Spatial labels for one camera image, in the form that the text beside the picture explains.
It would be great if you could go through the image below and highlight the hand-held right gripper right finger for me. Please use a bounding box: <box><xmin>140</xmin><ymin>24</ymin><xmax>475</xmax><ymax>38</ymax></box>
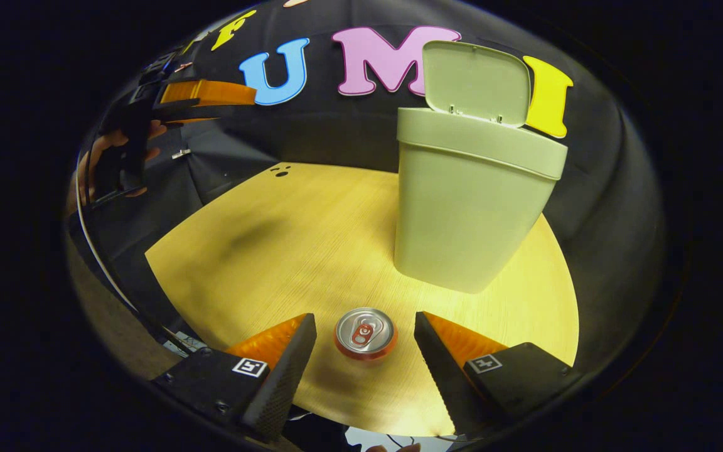
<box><xmin>413</xmin><ymin>310</ymin><xmax>583</xmax><ymax>439</ymax></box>

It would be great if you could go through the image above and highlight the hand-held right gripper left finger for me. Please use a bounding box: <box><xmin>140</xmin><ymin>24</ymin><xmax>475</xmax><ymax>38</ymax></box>
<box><xmin>150</xmin><ymin>312</ymin><xmax>318</xmax><ymax>442</ymax></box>

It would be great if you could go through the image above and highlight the red pop can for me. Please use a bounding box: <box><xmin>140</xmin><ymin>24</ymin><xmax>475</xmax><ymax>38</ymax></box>
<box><xmin>334</xmin><ymin>306</ymin><xmax>399</xmax><ymax>362</ymax></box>

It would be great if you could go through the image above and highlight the pale green desktop garbage bin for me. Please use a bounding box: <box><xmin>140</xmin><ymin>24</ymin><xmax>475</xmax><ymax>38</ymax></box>
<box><xmin>393</xmin><ymin>40</ymin><xmax>569</xmax><ymax>294</ymax></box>

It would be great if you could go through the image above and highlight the wooden desktop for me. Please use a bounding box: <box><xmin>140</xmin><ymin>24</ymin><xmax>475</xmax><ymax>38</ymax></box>
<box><xmin>145</xmin><ymin>162</ymin><xmax>581</xmax><ymax>438</ymax></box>

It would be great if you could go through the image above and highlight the black backdrop cloth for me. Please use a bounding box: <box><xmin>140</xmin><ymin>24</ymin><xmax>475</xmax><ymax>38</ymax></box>
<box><xmin>76</xmin><ymin>0</ymin><xmax>663</xmax><ymax>377</ymax></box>

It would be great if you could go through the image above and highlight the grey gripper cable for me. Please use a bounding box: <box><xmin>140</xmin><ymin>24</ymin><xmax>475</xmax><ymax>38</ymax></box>
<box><xmin>75</xmin><ymin>148</ymin><xmax>196</xmax><ymax>352</ymax></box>

